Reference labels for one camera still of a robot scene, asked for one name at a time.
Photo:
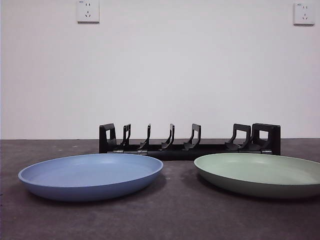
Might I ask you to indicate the blue round plate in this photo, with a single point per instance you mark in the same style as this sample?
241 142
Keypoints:
75 185

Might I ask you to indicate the green round plate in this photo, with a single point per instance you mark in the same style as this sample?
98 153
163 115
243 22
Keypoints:
260 183

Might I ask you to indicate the black plate rack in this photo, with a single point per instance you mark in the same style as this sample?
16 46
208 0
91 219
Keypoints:
175 153

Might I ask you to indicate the white wall socket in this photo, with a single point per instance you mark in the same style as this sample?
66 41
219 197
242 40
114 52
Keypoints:
304 15
88 11

